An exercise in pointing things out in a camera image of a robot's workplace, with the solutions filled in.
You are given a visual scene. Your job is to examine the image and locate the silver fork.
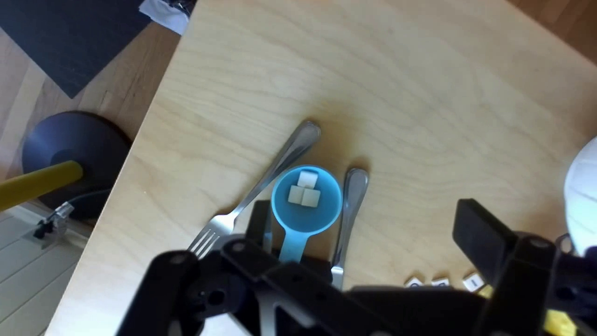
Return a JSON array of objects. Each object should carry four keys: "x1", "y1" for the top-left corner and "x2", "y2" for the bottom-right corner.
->
[{"x1": 187, "y1": 120, "x2": 322, "y2": 260}]

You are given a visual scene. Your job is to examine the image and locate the black cable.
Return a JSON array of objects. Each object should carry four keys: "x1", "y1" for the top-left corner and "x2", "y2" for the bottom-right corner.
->
[{"x1": 65, "y1": 189, "x2": 115, "y2": 211}]

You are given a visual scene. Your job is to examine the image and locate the yellow block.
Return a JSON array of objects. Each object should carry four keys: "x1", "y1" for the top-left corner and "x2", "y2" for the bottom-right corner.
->
[{"x1": 545, "y1": 309, "x2": 580, "y2": 336}]

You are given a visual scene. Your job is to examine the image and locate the white round object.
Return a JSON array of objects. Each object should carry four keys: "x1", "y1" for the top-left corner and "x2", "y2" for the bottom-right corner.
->
[{"x1": 563, "y1": 136, "x2": 597, "y2": 256}]

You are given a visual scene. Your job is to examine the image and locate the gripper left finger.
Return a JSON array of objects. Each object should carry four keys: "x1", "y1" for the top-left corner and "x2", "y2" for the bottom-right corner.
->
[{"x1": 116, "y1": 201, "x2": 389, "y2": 336}]

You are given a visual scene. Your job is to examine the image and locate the blue plastic measuring scoop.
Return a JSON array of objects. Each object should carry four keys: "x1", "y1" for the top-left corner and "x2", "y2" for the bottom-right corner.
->
[{"x1": 271, "y1": 165, "x2": 344, "y2": 265}]

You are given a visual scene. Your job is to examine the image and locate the black mat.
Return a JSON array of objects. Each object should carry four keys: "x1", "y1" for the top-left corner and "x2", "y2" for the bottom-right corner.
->
[{"x1": 0, "y1": 0, "x2": 155, "y2": 99}]

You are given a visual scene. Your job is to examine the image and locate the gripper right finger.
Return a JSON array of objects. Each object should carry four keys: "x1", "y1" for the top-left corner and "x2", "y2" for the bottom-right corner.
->
[{"x1": 452, "y1": 198, "x2": 597, "y2": 336}]

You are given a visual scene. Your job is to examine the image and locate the floor lamp with yellow pole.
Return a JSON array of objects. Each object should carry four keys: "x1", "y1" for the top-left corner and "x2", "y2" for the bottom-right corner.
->
[{"x1": 0, "y1": 111, "x2": 134, "y2": 221}]

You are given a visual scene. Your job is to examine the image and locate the silver cutlery piece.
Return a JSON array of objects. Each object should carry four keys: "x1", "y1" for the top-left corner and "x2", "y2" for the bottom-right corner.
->
[{"x1": 330, "y1": 168, "x2": 370, "y2": 291}]

